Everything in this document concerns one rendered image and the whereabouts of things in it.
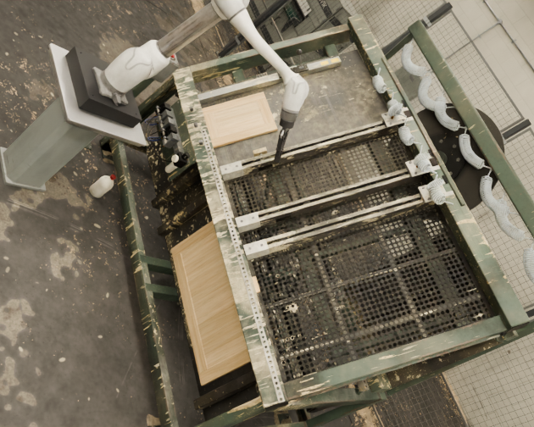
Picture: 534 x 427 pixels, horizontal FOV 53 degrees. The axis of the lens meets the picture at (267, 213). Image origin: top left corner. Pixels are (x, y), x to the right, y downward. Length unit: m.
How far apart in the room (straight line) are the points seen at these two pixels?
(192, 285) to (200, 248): 0.23
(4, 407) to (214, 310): 1.18
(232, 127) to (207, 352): 1.36
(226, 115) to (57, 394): 1.84
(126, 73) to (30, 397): 1.62
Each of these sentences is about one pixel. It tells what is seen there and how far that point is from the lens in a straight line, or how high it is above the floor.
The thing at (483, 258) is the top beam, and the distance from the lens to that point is 2.89.
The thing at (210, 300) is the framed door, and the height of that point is 0.46.
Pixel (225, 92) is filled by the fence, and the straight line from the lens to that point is 3.48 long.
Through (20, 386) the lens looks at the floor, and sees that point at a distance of 2.83.
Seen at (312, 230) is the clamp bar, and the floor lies 1.23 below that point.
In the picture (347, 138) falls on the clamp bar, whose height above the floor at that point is 1.56.
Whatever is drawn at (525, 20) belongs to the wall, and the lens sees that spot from 8.37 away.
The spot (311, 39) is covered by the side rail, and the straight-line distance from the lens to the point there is 3.73.
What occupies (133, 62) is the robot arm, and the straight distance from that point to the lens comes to 2.82.
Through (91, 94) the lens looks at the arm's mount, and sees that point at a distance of 2.81.
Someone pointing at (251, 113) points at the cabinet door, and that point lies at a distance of 3.38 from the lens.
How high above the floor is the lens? 2.32
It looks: 26 degrees down
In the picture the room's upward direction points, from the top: 57 degrees clockwise
